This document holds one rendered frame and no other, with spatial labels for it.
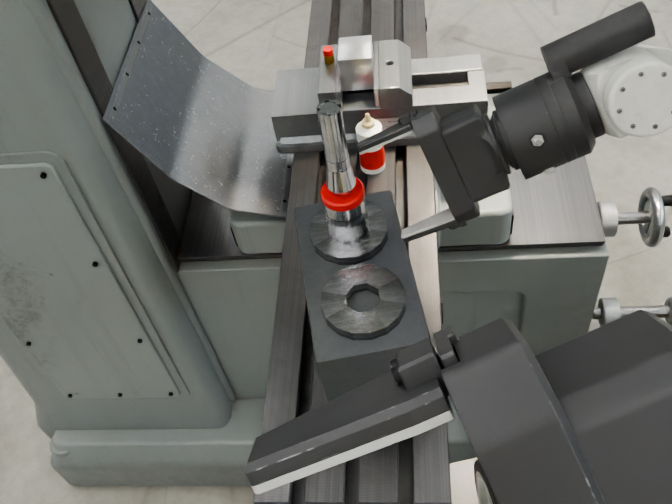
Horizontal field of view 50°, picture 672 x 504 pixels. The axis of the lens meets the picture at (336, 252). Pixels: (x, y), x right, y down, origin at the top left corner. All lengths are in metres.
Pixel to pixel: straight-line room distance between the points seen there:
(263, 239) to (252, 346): 0.36
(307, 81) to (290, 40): 1.90
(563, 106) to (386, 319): 0.27
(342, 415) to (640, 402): 0.08
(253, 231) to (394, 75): 0.37
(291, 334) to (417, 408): 0.80
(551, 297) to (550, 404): 1.25
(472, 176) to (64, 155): 0.66
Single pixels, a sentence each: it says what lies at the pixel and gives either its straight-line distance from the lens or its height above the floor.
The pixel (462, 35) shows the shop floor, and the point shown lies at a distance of 3.06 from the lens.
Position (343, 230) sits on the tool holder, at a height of 1.16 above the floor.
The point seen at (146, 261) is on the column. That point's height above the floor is 0.79.
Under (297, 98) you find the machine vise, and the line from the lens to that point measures 1.21.
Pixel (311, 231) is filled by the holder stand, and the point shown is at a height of 1.13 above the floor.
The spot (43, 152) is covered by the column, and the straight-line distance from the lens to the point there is 1.16.
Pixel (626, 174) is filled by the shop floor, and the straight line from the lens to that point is 2.52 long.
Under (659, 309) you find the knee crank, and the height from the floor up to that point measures 0.52.
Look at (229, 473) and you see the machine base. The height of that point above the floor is 0.10.
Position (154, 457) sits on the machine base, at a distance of 1.85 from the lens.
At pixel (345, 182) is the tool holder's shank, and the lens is 0.75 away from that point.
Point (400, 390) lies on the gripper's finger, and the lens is 0.20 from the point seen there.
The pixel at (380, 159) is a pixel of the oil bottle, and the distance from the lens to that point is 1.14.
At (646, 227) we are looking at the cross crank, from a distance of 1.55.
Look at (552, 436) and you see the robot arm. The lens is 0.19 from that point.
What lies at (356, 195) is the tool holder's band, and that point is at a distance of 0.77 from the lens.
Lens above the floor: 1.75
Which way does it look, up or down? 51 degrees down
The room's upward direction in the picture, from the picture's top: 11 degrees counter-clockwise
